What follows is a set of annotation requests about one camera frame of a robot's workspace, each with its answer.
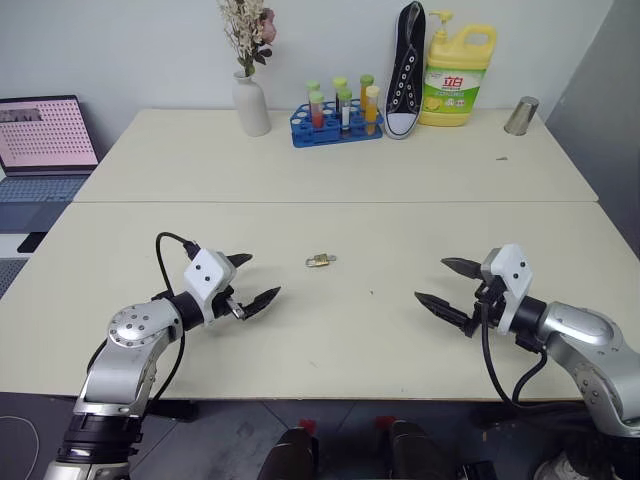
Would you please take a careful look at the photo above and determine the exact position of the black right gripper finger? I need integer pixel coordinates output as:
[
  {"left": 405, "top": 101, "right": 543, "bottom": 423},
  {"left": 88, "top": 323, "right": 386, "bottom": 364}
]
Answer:
[
  {"left": 413, "top": 291, "right": 474, "bottom": 330},
  {"left": 440, "top": 257, "right": 485, "bottom": 281}
]

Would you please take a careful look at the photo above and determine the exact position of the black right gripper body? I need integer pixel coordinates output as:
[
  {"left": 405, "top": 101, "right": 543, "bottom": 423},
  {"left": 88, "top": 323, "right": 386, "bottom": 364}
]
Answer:
[{"left": 463, "top": 272, "right": 507, "bottom": 341}]

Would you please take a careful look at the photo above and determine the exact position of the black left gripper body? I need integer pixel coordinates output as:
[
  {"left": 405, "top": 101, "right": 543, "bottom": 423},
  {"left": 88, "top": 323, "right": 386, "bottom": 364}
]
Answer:
[{"left": 211, "top": 284, "right": 245, "bottom": 322}]

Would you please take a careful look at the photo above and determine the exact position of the blue test tube rack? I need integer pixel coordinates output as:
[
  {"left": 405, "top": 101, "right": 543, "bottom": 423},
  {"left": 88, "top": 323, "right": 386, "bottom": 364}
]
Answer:
[{"left": 289, "top": 99, "right": 386, "bottom": 149}]

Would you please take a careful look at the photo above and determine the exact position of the white ceramic vase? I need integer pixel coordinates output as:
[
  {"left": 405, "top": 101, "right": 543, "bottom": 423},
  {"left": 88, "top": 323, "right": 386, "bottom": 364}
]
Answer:
[{"left": 231, "top": 70, "right": 273, "bottom": 138}]

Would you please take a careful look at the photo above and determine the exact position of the upturned metal cup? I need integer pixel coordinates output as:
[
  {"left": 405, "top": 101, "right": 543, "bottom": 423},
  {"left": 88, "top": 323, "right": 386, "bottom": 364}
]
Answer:
[{"left": 502, "top": 95, "right": 541, "bottom": 137}]

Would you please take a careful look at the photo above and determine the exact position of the green-capped tube with red liquid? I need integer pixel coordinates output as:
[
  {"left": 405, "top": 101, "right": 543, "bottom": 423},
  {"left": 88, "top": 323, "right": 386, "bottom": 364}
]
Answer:
[{"left": 308, "top": 90, "right": 327, "bottom": 131}]

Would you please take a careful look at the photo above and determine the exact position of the white sneaker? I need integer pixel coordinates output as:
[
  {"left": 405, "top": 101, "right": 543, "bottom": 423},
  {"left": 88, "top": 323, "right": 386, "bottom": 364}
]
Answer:
[{"left": 533, "top": 448, "right": 604, "bottom": 480}]

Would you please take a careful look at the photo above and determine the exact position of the green-capped tube with white label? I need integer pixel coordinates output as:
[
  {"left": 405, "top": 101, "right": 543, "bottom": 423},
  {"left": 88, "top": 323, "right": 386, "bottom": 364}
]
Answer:
[{"left": 337, "top": 87, "right": 354, "bottom": 137}]

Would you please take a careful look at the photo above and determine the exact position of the yellow-capped tube with orange liquid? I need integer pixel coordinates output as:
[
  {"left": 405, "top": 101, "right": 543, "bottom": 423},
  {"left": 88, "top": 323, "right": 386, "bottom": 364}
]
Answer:
[{"left": 364, "top": 84, "right": 382, "bottom": 137}]

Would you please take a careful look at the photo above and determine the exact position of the black canvas sneaker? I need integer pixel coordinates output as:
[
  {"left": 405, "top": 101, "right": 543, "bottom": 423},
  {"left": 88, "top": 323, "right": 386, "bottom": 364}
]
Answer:
[{"left": 383, "top": 0, "right": 428, "bottom": 141}]

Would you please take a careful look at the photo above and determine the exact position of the yellow detergent pump bottle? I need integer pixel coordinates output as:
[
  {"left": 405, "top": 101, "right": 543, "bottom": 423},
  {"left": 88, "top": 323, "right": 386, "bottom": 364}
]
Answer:
[{"left": 418, "top": 9, "right": 498, "bottom": 128}]

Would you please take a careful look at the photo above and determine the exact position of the green-capped tube with dark liquid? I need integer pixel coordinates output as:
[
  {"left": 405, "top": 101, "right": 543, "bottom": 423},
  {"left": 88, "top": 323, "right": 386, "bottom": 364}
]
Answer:
[{"left": 331, "top": 75, "right": 349, "bottom": 112}]

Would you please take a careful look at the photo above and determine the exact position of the small black phone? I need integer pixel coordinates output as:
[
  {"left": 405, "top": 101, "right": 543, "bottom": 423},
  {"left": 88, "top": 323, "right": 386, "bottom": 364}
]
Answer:
[{"left": 16, "top": 231, "right": 49, "bottom": 254}]

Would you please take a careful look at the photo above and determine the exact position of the dried flower bouquet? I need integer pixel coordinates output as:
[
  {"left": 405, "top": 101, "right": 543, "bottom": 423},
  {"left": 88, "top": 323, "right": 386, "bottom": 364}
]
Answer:
[{"left": 216, "top": 0, "right": 277, "bottom": 79}]

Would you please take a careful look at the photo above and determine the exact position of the open laptop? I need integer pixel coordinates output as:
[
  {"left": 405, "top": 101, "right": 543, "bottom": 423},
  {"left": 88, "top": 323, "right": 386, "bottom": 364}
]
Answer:
[{"left": 0, "top": 94, "right": 101, "bottom": 235}]

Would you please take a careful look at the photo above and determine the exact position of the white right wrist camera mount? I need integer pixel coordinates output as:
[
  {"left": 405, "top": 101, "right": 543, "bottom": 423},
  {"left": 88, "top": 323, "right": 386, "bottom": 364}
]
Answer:
[{"left": 479, "top": 243, "right": 533, "bottom": 336}]

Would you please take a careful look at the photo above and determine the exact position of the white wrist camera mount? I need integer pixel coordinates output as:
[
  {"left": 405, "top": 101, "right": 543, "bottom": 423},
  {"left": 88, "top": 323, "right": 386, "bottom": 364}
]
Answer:
[
  {"left": 182, "top": 248, "right": 238, "bottom": 327},
  {"left": 479, "top": 243, "right": 533, "bottom": 336}
]

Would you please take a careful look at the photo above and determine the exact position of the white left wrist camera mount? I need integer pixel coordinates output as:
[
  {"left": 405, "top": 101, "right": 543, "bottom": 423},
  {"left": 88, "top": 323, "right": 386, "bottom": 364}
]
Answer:
[{"left": 182, "top": 248, "right": 238, "bottom": 327}]

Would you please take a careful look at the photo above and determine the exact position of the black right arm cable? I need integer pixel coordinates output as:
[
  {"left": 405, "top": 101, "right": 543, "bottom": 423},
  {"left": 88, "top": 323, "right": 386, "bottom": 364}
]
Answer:
[{"left": 478, "top": 298, "right": 606, "bottom": 412}]

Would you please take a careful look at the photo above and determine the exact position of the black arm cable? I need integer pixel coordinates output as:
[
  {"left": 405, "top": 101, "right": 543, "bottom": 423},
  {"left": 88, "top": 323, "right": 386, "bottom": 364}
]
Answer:
[
  {"left": 478, "top": 298, "right": 606, "bottom": 412},
  {"left": 145, "top": 231, "right": 202, "bottom": 407}
]

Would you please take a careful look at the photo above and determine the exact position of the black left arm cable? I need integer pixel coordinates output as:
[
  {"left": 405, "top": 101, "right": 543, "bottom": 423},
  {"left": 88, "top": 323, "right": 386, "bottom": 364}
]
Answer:
[{"left": 145, "top": 231, "right": 202, "bottom": 407}]

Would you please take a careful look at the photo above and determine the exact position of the thin white cable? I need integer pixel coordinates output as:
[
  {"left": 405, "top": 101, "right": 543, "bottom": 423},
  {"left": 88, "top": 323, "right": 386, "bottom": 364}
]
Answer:
[{"left": 0, "top": 414, "right": 41, "bottom": 480}]

